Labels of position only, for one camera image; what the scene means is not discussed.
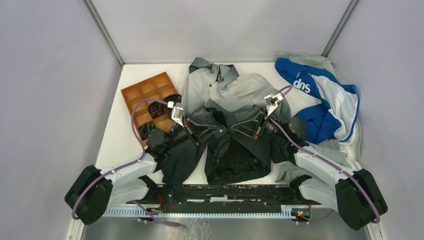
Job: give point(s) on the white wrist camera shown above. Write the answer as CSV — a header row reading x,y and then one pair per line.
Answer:
x,y
272,102
177,112

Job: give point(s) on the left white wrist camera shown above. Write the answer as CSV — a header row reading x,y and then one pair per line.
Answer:
x,y
177,112

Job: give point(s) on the orange compartment tray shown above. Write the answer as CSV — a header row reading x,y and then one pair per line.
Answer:
x,y
138,96

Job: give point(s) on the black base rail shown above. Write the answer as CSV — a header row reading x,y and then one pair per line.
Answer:
x,y
223,199

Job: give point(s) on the white slotted cable duct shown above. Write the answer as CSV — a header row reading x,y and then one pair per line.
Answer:
x,y
134,211

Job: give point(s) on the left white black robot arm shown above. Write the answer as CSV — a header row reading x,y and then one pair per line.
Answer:
x,y
97,190

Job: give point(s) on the grey black zip jacket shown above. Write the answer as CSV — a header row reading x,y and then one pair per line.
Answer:
x,y
218,96

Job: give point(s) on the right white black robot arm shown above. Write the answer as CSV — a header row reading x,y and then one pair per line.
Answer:
x,y
353,194

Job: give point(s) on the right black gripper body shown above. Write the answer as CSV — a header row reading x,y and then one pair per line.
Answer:
x,y
261,118

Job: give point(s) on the blue white jacket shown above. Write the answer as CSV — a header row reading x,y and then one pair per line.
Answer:
x,y
336,113

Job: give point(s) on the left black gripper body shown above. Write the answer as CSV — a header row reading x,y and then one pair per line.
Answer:
x,y
190,130

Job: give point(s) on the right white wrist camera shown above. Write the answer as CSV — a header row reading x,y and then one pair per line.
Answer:
x,y
272,102

